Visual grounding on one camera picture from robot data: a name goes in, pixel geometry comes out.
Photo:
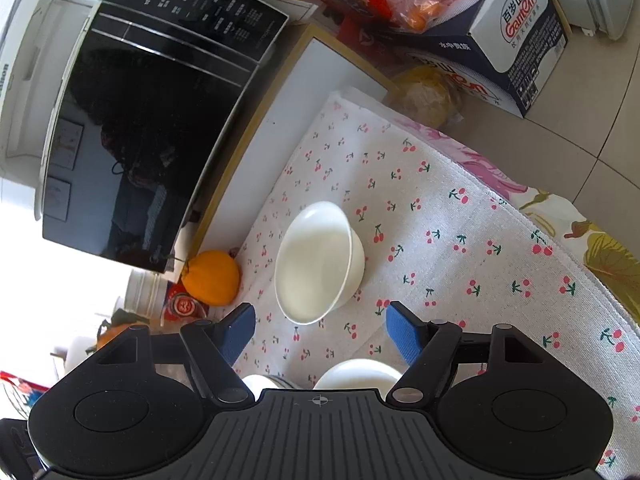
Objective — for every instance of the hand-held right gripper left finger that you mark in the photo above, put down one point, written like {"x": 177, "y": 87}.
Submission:
{"x": 237, "y": 332}

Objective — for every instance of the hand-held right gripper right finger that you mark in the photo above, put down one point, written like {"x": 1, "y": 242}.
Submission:
{"x": 405, "y": 332}

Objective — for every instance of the small cream bowl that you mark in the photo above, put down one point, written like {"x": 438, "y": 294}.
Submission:
{"x": 261, "y": 384}

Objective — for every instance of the wide cream bowl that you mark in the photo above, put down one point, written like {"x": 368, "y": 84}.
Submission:
{"x": 357, "y": 374}

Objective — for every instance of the straight-sided white bowl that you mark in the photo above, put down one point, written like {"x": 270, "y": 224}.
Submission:
{"x": 315, "y": 265}

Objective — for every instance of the stack of white cups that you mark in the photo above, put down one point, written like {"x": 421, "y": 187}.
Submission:
{"x": 145, "y": 297}

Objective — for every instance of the cherry print tablecloth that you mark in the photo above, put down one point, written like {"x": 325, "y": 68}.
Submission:
{"x": 440, "y": 220}

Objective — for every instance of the large orange with leaves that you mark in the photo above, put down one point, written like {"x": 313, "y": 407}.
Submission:
{"x": 114, "y": 336}

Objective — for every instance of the pink floral cloth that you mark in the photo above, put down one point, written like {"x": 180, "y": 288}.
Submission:
{"x": 575, "y": 220}

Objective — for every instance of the white wood-edged stand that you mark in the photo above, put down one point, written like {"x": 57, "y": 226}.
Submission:
{"x": 280, "y": 125}

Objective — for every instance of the black microwave oven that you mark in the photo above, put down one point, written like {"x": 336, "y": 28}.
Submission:
{"x": 140, "y": 135}

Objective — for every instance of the yellow fruit in plastic wrap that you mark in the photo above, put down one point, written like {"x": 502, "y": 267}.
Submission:
{"x": 425, "y": 95}

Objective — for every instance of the blue and white carton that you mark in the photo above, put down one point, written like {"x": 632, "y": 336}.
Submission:
{"x": 520, "y": 35}

